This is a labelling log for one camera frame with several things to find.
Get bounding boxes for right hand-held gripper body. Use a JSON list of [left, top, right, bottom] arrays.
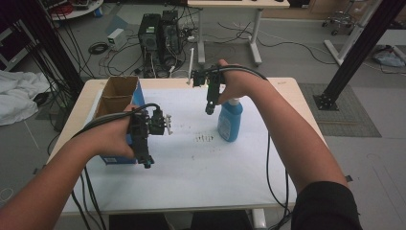
[[197, 67, 226, 116]]

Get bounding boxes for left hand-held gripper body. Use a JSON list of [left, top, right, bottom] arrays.
[[128, 107, 168, 170]]

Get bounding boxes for blue spray bottle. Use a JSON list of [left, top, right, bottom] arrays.
[[216, 98, 244, 144]]

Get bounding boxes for blue cardboard box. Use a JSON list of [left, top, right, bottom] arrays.
[[93, 75, 148, 166]]

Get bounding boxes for person's right hand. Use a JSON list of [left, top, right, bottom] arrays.
[[216, 58, 266, 105]]

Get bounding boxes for person's left hand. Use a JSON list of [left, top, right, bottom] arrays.
[[84, 103, 139, 160]]

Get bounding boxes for white rod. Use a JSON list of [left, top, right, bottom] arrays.
[[187, 47, 195, 86]]

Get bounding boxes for row of small dark pieces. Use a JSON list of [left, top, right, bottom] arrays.
[[194, 134, 214, 144]]

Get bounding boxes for black computer tower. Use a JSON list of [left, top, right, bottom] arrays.
[[158, 10, 182, 66], [137, 12, 163, 55]]

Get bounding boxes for white table mat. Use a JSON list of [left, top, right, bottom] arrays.
[[62, 87, 299, 215]]

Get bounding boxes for white desk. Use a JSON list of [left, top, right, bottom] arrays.
[[187, 0, 291, 67]]

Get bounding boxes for small white box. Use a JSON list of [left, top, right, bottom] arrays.
[[106, 27, 127, 51]]

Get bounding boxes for white cloth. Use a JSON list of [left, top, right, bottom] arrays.
[[0, 69, 52, 127]]

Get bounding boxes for white table leg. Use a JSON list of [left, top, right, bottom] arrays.
[[251, 208, 268, 230]]

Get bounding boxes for round white table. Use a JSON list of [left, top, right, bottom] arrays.
[[47, 0, 105, 22]]

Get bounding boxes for grey floor mat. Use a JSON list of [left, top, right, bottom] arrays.
[[298, 82, 383, 139]]

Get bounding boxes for office chair base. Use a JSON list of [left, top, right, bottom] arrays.
[[321, 9, 356, 36]]

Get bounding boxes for white metal stand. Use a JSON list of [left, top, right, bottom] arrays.
[[323, 0, 385, 67]]

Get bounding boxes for black sleeve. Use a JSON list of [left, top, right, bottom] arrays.
[[290, 180, 364, 230]]

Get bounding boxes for blue cloth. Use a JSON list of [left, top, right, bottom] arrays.
[[372, 47, 406, 68]]

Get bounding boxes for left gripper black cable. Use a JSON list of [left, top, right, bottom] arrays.
[[71, 103, 162, 139]]

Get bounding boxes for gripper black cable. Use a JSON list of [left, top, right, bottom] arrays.
[[71, 103, 162, 139], [206, 64, 293, 230]]

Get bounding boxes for hanging black cables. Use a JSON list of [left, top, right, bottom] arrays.
[[70, 165, 108, 230]]

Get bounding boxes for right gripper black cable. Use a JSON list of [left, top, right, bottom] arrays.
[[206, 64, 293, 230]]

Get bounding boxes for coiled black cable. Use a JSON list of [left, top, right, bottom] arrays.
[[87, 40, 110, 56]]

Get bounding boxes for black stand with cables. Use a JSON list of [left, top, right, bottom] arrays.
[[17, 0, 86, 100]]

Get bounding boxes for black metal post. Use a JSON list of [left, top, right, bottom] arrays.
[[313, 0, 406, 112]]

